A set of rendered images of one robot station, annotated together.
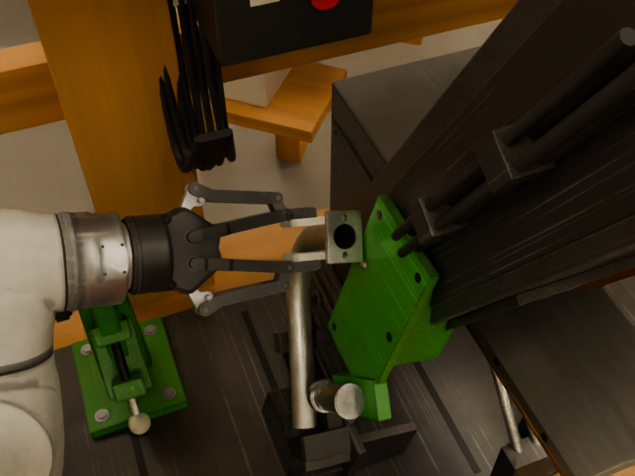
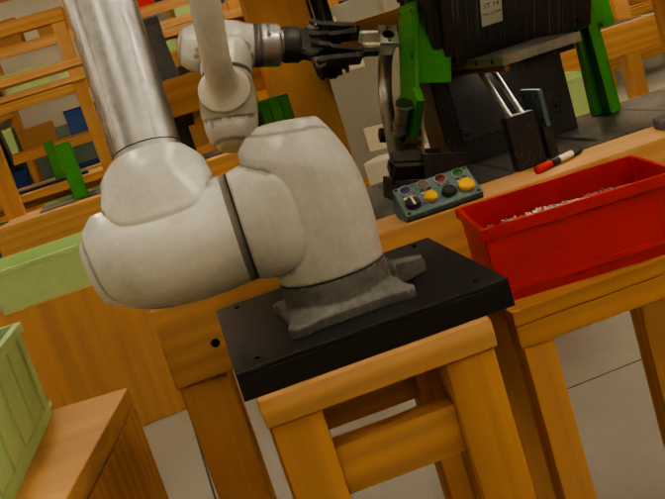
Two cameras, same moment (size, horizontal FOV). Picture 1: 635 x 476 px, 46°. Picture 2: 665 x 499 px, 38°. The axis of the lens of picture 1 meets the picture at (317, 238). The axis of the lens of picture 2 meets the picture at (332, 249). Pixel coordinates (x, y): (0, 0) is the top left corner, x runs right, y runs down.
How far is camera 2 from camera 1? 1.66 m
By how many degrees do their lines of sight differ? 39
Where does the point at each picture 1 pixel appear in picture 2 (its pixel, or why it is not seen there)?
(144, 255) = (287, 31)
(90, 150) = (275, 79)
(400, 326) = (412, 43)
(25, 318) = (238, 45)
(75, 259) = (257, 27)
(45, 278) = (246, 32)
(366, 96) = not seen: hidden behind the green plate
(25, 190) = not seen: hidden behind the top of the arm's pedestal
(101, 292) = (270, 42)
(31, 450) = (240, 77)
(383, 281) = (406, 38)
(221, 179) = not seen: hidden behind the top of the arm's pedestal
